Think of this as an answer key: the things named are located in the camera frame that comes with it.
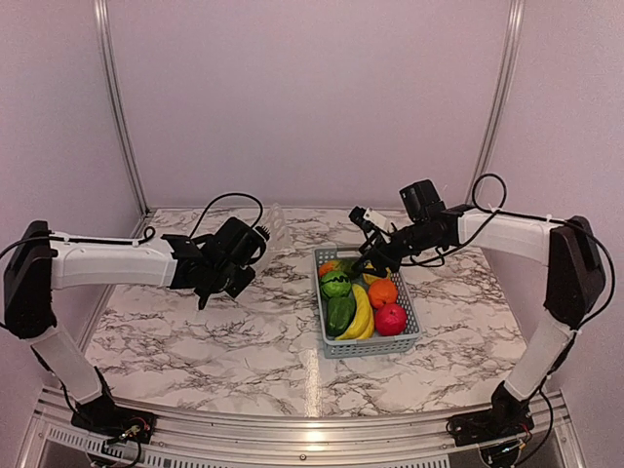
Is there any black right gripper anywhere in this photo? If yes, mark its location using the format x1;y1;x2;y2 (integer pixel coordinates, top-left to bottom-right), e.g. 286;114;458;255
352;218;441;278

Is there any green toy watermelon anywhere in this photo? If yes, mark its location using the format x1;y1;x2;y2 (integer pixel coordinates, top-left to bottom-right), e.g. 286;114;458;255
320;270;352;299

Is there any clear zip top bag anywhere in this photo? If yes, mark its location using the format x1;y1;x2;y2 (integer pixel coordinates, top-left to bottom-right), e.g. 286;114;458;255
253;204;293;277

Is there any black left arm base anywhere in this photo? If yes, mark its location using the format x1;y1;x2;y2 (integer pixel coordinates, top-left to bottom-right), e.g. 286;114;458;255
70;381;157;445

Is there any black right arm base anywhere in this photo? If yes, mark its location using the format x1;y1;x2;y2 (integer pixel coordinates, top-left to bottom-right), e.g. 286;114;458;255
446;383;534;447

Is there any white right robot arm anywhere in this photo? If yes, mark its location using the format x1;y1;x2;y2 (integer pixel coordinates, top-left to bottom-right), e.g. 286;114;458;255
349;179;615;437

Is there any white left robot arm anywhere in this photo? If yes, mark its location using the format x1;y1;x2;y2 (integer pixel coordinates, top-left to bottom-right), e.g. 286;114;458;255
3;217;270;434

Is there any orange toy orange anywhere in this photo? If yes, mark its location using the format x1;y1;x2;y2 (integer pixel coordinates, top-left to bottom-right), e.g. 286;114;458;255
368;279;399;309

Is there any green orange toy mango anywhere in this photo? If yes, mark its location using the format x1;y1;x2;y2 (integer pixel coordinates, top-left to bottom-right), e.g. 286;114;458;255
318;258;362;280

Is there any green toy bell pepper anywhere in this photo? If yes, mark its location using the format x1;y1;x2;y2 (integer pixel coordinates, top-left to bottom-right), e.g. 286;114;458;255
326;296;356;337

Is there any red toy apple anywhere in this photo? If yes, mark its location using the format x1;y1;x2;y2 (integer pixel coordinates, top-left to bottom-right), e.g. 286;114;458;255
374;303;408;336

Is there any yellow toy banana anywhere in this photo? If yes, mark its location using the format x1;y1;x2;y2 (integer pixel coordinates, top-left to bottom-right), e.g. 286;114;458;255
336;284;372;340

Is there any grey plastic basket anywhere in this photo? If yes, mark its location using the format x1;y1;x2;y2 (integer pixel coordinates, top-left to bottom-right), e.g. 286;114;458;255
312;245;422;359

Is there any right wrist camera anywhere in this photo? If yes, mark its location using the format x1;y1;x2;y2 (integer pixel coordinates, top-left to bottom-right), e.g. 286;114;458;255
349;207;396;234

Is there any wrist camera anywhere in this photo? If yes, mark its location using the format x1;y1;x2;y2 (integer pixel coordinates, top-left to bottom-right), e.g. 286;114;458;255
254;225;270;242
349;207;396;234

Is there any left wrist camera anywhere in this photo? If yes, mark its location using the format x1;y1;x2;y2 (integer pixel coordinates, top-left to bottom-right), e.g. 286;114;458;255
254;225;270;242

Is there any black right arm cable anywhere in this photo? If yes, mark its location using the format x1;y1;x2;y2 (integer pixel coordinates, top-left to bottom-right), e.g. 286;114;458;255
409;173;613;332

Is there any aluminium front rail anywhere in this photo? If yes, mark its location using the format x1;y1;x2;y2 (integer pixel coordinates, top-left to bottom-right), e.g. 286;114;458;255
14;384;586;468

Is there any right aluminium frame post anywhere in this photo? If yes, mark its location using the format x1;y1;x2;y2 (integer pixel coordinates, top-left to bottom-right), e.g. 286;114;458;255
465;0;526;203

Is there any aluminium frame post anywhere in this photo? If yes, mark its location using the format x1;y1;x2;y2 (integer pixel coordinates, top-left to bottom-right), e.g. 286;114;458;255
94;0;150;216
465;0;526;203

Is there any left aluminium frame post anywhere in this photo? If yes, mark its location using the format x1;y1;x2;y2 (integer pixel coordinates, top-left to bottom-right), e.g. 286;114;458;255
94;0;150;216

